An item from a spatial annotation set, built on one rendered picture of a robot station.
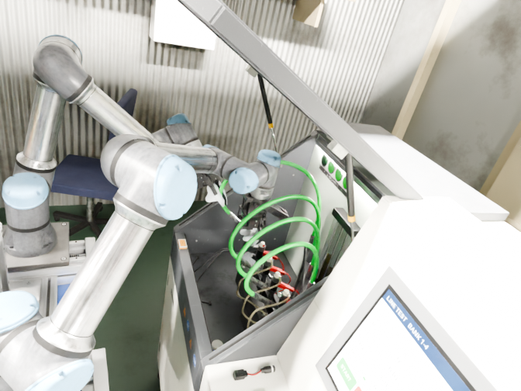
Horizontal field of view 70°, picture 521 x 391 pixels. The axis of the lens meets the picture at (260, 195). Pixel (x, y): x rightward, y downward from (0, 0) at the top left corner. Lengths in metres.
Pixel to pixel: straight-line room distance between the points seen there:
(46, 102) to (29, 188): 0.26
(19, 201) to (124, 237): 0.59
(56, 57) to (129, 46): 1.91
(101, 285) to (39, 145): 0.69
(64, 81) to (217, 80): 2.21
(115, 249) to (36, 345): 0.22
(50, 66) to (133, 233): 0.57
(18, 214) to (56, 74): 0.44
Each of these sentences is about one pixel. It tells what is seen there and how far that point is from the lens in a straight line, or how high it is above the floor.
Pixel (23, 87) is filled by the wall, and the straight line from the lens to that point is 3.13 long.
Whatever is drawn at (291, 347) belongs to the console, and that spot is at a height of 1.05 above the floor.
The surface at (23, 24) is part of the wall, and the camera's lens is 3.03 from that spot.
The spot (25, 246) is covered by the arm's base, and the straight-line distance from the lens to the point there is 1.38.
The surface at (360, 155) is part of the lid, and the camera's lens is 0.83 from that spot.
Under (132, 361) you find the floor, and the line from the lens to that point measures 2.37.
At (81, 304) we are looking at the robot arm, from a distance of 0.80.
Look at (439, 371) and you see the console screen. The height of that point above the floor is 1.39.
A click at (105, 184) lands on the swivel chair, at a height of 0.52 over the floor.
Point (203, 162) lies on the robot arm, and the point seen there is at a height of 1.47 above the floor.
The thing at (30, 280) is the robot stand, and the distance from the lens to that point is 1.45.
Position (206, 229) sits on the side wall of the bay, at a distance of 1.66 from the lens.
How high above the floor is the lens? 1.92
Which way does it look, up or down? 29 degrees down
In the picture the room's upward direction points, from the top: 14 degrees clockwise
